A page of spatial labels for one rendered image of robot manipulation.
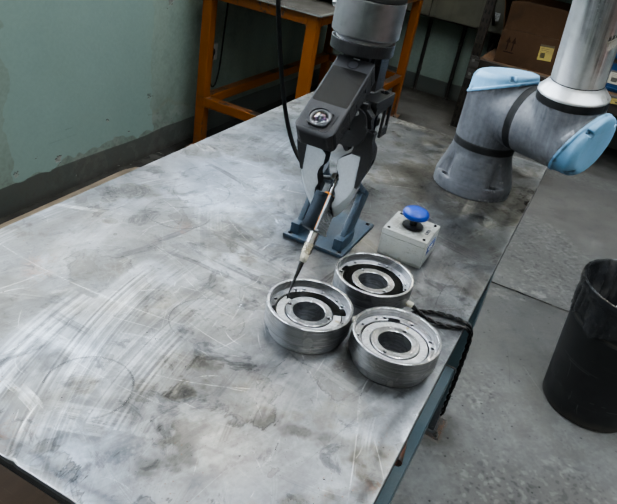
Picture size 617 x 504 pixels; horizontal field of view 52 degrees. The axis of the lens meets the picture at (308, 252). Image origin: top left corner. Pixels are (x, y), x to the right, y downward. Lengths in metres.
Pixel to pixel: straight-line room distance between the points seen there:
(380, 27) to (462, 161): 0.58
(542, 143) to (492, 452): 1.01
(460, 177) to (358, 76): 0.57
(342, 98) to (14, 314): 0.44
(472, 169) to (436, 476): 0.87
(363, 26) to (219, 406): 0.42
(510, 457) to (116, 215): 1.32
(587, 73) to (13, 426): 0.92
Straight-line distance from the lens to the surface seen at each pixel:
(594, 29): 1.09
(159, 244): 0.91
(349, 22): 0.70
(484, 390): 2.08
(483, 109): 1.20
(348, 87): 0.69
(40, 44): 2.51
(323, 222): 0.77
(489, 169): 1.23
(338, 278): 0.82
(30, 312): 0.79
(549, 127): 1.13
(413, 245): 0.94
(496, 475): 1.85
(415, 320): 0.79
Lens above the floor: 1.28
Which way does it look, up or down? 31 degrees down
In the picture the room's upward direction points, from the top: 11 degrees clockwise
